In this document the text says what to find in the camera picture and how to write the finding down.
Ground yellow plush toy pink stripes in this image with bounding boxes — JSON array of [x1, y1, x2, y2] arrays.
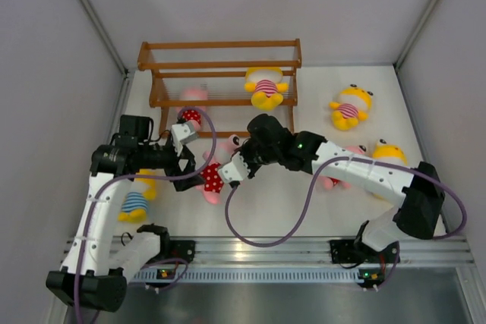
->
[[329, 84, 374, 131]]

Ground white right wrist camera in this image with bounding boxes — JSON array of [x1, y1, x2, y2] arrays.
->
[[218, 153, 250, 187]]

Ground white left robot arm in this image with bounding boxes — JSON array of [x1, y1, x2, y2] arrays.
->
[[46, 115, 203, 312]]

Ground yellow plush blue stripes left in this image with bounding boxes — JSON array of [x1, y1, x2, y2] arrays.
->
[[118, 169, 157, 223]]

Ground aluminium mounting rail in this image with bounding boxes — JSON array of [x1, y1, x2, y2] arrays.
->
[[192, 237, 475, 267]]

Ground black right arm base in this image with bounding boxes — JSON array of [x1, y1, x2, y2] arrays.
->
[[330, 239, 368, 269]]

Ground yellow plush toy on shelf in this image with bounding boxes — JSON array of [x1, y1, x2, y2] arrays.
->
[[244, 67, 289, 112]]

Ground grey slotted cable duct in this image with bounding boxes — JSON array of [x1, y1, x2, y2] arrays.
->
[[131, 267, 379, 284]]

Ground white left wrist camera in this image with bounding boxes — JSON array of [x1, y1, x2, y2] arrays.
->
[[171, 121, 198, 148]]

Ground brown wooden two-tier shelf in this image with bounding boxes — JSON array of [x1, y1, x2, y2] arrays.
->
[[137, 39, 302, 137]]

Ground pink plush toy polka dress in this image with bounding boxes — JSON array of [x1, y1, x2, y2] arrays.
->
[[196, 134, 240, 205]]

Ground yellow plush toy blue stripes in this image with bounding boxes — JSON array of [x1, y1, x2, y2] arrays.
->
[[370, 138, 410, 200]]

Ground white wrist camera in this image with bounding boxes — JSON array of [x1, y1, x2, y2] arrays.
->
[[218, 153, 250, 187], [171, 121, 198, 148]]

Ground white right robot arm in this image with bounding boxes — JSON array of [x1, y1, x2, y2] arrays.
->
[[232, 114, 444, 261]]

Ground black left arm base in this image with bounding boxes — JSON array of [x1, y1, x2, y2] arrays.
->
[[166, 239, 196, 263]]

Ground pink plush toy on shelf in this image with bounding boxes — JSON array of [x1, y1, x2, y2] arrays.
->
[[176, 87, 208, 131]]

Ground pink plush toy red dress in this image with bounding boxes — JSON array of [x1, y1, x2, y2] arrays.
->
[[317, 145, 367, 190]]

